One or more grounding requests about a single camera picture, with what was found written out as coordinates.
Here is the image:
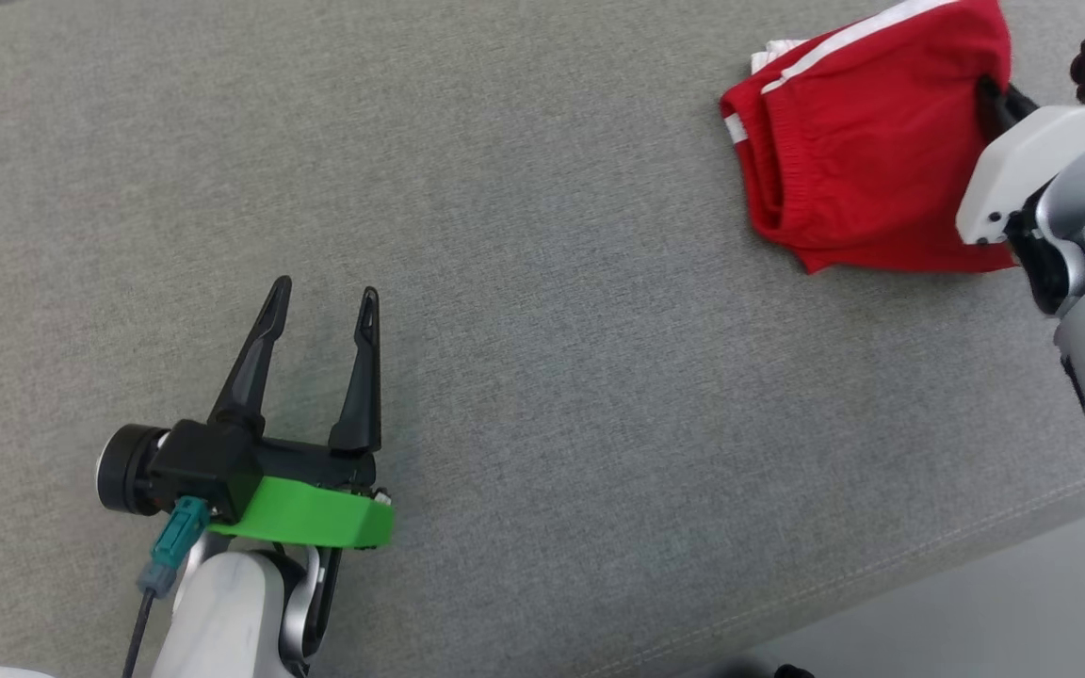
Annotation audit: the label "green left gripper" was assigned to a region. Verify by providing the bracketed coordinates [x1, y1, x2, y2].
[208, 276, 395, 550]

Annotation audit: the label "red shorts with white stripes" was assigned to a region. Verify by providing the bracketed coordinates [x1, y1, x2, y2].
[720, 0, 1019, 276]

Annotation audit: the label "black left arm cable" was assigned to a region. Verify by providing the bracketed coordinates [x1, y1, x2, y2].
[121, 589, 159, 678]

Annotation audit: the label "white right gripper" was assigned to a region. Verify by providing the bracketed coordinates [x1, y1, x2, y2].
[955, 77, 1085, 248]

